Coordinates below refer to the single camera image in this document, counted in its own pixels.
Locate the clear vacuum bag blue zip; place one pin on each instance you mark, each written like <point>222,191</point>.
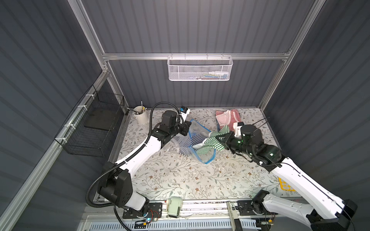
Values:
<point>197,128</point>

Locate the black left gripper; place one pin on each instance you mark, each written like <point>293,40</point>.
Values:
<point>183,128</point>

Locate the small green white box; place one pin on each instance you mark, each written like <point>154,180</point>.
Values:
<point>174,205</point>

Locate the white wire basket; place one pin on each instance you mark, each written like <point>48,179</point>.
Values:
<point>199,68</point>

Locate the black wire basket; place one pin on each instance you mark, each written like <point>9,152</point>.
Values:
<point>94,125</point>

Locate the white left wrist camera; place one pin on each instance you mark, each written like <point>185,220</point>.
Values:
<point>184,112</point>

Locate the white cup with tools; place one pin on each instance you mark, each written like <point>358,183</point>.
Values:
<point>140,114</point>

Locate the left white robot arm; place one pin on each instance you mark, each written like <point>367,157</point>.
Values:
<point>116,186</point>

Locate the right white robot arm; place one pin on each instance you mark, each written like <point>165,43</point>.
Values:
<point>323,211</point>

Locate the yellow calculator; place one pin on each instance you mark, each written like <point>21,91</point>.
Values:
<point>285,186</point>

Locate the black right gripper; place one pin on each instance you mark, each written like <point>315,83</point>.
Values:
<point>229,139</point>

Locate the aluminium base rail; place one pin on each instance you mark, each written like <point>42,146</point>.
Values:
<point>194,215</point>

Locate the green white striped garment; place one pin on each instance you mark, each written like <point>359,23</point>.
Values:
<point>211,142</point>

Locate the blue white striped garment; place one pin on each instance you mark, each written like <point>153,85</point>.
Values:
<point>185,144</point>

